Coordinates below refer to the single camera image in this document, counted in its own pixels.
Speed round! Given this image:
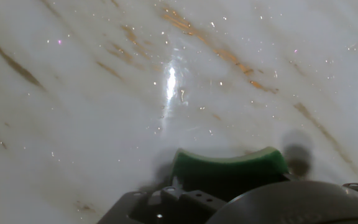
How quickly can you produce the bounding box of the green sponge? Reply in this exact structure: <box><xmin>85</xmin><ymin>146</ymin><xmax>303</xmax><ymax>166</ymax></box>
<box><xmin>170</xmin><ymin>146</ymin><xmax>290</xmax><ymax>202</ymax></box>

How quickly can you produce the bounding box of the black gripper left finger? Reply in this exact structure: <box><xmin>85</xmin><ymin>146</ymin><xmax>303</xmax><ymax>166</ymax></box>
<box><xmin>97</xmin><ymin>185</ymin><xmax>227</xmax><ymax>224</ymax></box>

